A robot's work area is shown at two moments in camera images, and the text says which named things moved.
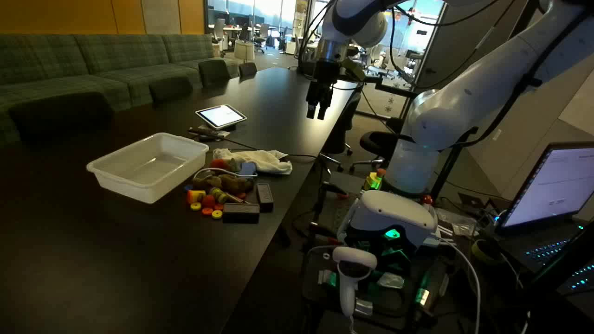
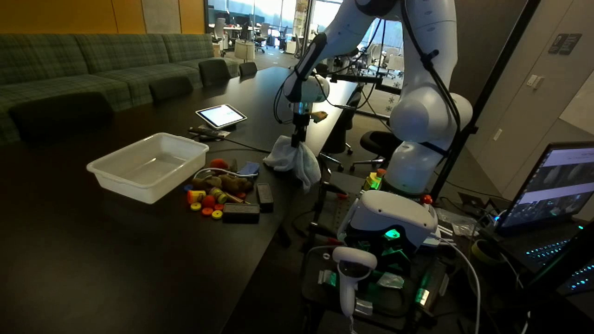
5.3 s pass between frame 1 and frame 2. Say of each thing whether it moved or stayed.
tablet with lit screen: stayed
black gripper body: moved
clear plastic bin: stayed
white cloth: moved
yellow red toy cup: stayed
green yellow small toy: stayed
